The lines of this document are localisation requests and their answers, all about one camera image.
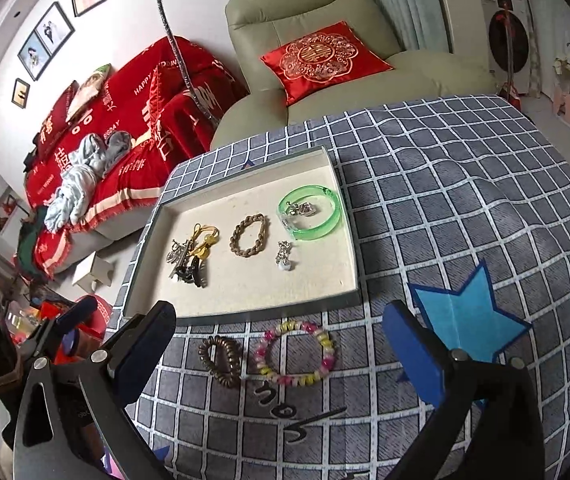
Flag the grey clothes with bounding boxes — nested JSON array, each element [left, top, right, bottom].
[[100, 130, 133, 176]]

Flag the large blue star patch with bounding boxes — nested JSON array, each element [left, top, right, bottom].
[[407, 260, 531, 383]]

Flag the grey checked tablecloth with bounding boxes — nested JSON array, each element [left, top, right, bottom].
[[100, 95, 570, 480]]

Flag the red printed blanket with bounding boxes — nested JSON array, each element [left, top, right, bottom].
[[15, 37, 248, 281]]

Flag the grey-green leather armchair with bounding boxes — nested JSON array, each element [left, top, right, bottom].
[[210, 0, 496, 153]]

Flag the silver hair clip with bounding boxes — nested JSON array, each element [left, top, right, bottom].
[[167, 240, 196, 278]]

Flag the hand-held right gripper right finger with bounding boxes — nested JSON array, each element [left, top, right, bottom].
[[382, 300, 546, 480]]

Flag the gold bracelet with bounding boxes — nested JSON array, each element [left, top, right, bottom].
[[185, 225, 218, 261]]

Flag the brown braided rope bracelet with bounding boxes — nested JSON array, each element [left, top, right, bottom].
[[229, 214, 271, 258]]

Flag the pale blue curtain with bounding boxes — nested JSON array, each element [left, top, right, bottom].
[[337, 0, 453, 56]]

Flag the black hair clip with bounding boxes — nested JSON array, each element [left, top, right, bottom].
[[180, 257, 208, 288]]

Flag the beige sofa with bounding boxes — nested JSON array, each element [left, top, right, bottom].
[[72, 200, 171, 258]]

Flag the light blue clothes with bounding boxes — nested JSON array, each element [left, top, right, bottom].
[[45, 135, 110, 233]]

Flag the framed wedding photo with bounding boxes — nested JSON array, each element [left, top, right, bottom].
[[18, 35, 48, 81], [35, 2, 74, 56]]

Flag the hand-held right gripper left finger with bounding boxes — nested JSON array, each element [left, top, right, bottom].
[[12, 301, 177, 480]]

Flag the grey jewelry tray cream lining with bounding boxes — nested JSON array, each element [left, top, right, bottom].
[[122, 146, 361, 326]]

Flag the black flexible stand pole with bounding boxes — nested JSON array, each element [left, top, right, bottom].
[[155, 0, 218, 126]]

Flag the red satin pillow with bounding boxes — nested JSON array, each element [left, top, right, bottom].
[[140, 67, 168, 148]]

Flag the red patterned box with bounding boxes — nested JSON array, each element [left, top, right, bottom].
[[77, 300, 113, 346]]

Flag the photo print pillow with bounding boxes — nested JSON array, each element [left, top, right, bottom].
[[65, 63, 113, 123]]

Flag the brown wooden bead bracelet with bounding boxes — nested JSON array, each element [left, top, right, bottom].
[[199, 336, 243, 388]]

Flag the silver chain bracelet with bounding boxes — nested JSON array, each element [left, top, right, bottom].
[[285, 201, 316, 221]]

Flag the green translucent bangle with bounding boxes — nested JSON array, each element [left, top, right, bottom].
[[277, 185, 343, 241]]

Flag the red embroidered cushion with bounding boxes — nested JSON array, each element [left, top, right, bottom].
[[260, 21, 395, 107]]

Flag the pastel bead bracelet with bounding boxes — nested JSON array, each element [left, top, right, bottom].
[[252, 321, 338, 388]]

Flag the white cardboard box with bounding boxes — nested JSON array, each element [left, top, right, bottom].
[[72, 252, 113, 293]]

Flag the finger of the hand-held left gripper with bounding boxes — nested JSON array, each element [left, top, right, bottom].
[[30, 296, 100, 361]]

